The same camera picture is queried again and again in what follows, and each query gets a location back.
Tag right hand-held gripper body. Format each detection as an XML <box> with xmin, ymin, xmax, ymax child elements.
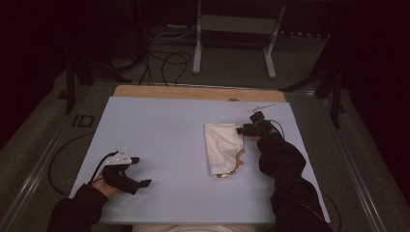
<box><xmin>245</xmin><ymin>102</ymin><xmax>278</xmax><ymax>137</ymax></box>

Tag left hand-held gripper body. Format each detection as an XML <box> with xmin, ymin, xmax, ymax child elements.
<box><xmin>102</xmin><ymin>148</ymin><xmax>143</xmax><ymax>196</ymax></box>

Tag cream baby bodysuit brown trim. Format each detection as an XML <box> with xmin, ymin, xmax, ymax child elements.
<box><xmin>203</xmin><ymin>122</ymin><xmax>247</xmax><ymax>179</ymax></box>

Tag person's left hand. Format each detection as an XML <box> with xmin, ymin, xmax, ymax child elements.
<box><xmin>91</xmin><ymin>177</ymin><xmax>120</xmax><ymax>199</ymax></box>

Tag light blue mat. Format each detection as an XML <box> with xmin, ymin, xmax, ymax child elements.
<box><xmin>69</xmin><ymin>96</ymin><xmax>332</xmax><ymax>225</ymax></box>

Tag person's beige clothing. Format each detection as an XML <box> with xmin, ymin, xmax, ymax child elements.
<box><xmin>132</xmin><ymin>224</ymin><xmax>259</xmax><ymax>232</ymax></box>

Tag black metal stand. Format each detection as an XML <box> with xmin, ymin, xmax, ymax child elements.
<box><xmin>57</xmin><ymin>54</ymin><xmax>133</xmax><ymax>116</ymax></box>
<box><xmin>278</xmin><ymin>32</ymin><xmax>346</xmax><ymax>130</ymax></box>

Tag white metal stand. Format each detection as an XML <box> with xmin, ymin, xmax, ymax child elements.
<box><xmin>191</xmin><ymin>0</ymin><xmax>288</xmax><ymax>80</ymax></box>

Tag right hand-held gripper cable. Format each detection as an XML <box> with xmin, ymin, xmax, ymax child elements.
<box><xmin>269</xmin><ymin>119</ymin><xmax>286</xmax><ymax>139</ymax></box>

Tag hand-held gripper cable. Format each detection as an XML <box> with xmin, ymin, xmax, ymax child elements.
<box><xmin>88</xmin><ymin>150</ymin><xmax>120</xmax><ymax>186</ymax></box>
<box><xmin>269</xmin><ymin>119</ymin><xmax>286</xmax><ymax>139</ymax></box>

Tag left hand-held gripper cable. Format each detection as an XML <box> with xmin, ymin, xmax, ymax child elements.
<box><xmin>88</xmin><ymin>150</ymin><xmax>120</xmax><ymax>186</ymax></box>

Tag black floor cable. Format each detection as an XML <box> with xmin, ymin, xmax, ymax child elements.
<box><xmin>322</xmin><ymin>191</ymin><xmax>342</xmax><ymax>232</ymax></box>
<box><xmin>47</xmin><ymin>130</ymin><xmax>96</xmax><ymax>196</ymax></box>

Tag black rectangular floor bracket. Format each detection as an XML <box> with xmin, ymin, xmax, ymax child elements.
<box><xmin>72</xmin><ymin>114</ymin><xmax>96</xmax><ymax>129</ymax></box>

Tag metal frame rail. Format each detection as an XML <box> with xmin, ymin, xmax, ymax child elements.
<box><xmin>313</xmin><ymin>91</ymin><xmax>388</xmax><ymax>232</ymax></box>
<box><xmin>0</xmin><ymin>81</ymin><xmax>107</xmax><ymax>232</ymax></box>

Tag black floor cables bundle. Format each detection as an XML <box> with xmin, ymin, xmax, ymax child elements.
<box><xmin>138</xmin><ymin>27</ymin><xmax>193</xmax><ymax>87</ymax></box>

